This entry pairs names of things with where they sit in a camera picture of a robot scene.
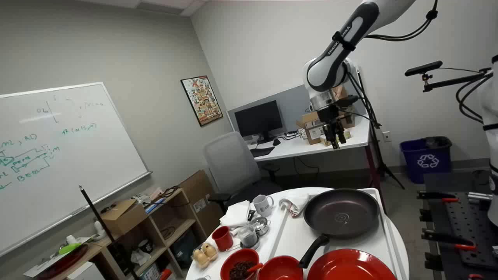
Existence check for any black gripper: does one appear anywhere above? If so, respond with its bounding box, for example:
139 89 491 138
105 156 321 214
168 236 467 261
316 94 360 152

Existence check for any black frying pan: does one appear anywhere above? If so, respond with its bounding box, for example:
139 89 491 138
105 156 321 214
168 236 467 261
298 189 382 271

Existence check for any white towel with red stripes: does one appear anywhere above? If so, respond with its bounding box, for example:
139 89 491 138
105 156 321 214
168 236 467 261
279 198 315 220

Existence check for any small cardboard box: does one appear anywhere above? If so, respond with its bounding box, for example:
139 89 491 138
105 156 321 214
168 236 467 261
298 111 333 147

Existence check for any black tripod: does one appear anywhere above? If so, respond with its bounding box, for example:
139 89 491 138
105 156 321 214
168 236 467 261
346 71 407 192

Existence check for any white office desk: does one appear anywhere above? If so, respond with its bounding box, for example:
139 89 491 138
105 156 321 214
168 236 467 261
248 116 374 191

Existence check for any grey desk divider panel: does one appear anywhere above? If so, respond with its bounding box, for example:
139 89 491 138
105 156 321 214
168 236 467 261
228 85 315 138

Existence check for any black keyboard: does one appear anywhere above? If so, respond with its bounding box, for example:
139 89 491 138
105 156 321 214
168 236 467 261
249 147 276 159

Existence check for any black computer monitor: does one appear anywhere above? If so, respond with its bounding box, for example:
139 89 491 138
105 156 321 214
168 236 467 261
234 100 285 144

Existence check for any blue recycling bin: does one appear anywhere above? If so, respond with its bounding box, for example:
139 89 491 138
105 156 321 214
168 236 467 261
399 136 453 186

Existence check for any white mug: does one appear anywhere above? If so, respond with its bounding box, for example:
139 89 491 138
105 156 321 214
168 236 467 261
253 194 276 220

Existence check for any white square tray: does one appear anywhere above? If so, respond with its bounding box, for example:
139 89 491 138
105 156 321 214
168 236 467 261
257 187 405 280

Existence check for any grey office chair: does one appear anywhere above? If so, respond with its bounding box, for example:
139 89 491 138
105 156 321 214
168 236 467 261
203 131 268 211

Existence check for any small glass jar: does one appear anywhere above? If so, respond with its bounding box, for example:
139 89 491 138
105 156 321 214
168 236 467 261
249 217 271 239

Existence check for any white cloth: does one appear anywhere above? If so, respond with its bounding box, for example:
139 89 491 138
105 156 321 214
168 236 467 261
220 200 257 229

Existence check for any large red plate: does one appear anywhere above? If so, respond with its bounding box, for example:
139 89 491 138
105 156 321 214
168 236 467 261
305 248 399 280

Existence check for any round white table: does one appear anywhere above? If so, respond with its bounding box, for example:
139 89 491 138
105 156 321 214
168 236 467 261
184 186 413 280

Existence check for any small steel cup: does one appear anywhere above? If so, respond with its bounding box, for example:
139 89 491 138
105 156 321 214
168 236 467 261
237 228 260 251

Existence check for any framed colourful poster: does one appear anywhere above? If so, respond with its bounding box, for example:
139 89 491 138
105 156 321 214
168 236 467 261
179 75 226 130

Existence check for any empty red bowl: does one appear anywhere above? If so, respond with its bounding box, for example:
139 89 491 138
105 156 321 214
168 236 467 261
257 256 307 280

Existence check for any black robot workbench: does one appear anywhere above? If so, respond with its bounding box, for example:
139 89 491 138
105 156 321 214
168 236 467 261
422 170 498 273

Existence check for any red mug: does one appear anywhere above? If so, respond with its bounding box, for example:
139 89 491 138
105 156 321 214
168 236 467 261
211 226 237 254

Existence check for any red bowl with food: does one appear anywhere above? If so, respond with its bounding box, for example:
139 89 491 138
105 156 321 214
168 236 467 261
220 248 263 280

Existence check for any bread roll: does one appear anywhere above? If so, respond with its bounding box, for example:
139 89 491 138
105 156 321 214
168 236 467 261
203 242 220 262
192 248 211 270

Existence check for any wooden shelf unit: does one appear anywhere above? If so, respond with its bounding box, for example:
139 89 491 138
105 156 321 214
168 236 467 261
24 187 211 280

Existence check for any cardboard box with open flaps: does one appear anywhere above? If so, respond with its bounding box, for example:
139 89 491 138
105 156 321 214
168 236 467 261
100 198 151 239

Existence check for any thin black stick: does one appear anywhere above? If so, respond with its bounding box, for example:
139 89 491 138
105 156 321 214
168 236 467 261
78 184 137 280

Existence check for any dark red dish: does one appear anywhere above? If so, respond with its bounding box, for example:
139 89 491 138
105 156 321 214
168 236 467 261
38 243 91 280

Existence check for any black camera on boom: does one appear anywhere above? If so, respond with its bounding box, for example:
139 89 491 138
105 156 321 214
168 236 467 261
403 60 495 96

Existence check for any black clamp with orange handle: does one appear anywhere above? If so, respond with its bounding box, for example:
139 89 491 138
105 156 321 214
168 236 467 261
421 228 480 254
416 191 461 206

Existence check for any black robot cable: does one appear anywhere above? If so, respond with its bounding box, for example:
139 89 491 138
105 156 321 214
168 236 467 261
365 0 441 44

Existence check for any wall whiteboard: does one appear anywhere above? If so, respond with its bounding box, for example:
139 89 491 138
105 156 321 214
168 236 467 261
0 82 153 259

